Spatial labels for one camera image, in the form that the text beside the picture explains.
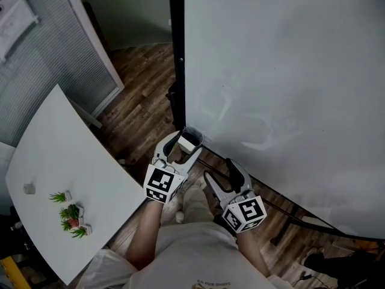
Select person's right forearm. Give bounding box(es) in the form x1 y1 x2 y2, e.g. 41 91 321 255
236 232 270 278

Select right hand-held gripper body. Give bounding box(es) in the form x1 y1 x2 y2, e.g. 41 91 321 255
219 190 268 234

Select person's white shirt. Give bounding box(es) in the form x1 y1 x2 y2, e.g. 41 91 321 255
75 220 294 289

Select white square table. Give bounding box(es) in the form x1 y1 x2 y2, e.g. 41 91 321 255
4 82 148 286

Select black waist pack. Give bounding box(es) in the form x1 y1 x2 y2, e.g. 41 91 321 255
213 214 238 237

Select group of small potted succulents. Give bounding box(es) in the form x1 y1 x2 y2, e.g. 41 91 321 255
49 190 93 240

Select white whiteboard eraser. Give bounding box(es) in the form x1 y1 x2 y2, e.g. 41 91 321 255
177 131 201 155

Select person's beige shoe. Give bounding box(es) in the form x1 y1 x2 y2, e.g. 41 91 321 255
192 176 209 193

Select person's left forearm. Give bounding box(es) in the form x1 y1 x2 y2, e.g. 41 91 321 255
125 199 165 272

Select large white whiteboard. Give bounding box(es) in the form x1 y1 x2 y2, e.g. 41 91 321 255
167 0 385 246

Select grey glass door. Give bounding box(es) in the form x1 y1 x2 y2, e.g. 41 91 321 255
75 0 174 51

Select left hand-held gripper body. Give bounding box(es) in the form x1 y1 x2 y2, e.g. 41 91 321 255
143 157 190 205

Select person's beige trousers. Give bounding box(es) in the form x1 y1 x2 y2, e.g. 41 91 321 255
180 185 216 227

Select white printed notice sheet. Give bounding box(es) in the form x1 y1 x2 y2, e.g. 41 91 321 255
0 0 40 61

